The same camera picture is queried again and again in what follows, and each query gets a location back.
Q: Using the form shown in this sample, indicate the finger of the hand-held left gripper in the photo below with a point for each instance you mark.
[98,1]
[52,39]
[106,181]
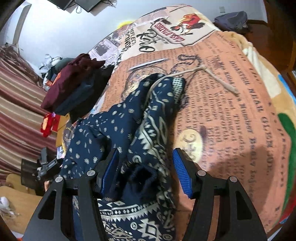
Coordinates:
[52,165]

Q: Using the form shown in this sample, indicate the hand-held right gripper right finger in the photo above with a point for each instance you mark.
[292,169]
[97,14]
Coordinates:
[182,171]

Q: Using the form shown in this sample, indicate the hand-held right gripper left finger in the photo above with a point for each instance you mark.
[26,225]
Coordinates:
[109,172]

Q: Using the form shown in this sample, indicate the navy patterned hoodie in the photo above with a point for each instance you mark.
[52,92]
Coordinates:
[143,129]

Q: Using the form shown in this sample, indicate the pile of loose clothes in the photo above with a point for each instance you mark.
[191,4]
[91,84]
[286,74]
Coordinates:
[52,67]

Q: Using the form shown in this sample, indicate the person's left hand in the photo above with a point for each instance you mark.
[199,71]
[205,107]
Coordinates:
[47,185]

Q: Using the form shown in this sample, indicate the tan cloth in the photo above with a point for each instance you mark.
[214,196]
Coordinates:
[20,204]

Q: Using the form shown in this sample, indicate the red plush flower bouquet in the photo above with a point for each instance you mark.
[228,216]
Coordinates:
[47,125]

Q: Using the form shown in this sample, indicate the striped curtain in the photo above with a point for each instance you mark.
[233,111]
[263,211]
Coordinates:
[20,104]

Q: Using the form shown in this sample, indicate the folded navy garment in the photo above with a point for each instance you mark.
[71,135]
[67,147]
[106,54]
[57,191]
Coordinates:
[74,99]

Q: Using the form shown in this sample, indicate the newspaper print blanket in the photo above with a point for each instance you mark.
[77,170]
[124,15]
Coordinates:
[231,115]

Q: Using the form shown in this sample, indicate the folded black garment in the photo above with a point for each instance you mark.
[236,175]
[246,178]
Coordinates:
[97,92]

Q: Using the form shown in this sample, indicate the folded maroon garment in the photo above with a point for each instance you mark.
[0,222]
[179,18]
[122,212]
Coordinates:
[69,81]

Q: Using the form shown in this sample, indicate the cartoon print fleece blanket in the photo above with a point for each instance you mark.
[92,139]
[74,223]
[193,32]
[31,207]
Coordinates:
[286,125]

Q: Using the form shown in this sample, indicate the yellow round object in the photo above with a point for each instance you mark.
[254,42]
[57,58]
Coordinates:
[124,24]

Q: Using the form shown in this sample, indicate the dark bag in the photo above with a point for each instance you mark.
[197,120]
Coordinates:
[231,20]

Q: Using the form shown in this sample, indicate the small black monitor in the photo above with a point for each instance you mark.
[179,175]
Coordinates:
[90,5]

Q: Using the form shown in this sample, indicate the brown wooden door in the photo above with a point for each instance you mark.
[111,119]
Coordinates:
[281,32]

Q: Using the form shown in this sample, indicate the black wall television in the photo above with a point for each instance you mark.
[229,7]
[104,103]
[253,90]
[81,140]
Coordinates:
[63,4]

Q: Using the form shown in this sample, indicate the white wall socket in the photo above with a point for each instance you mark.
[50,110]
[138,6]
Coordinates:
[221,9]

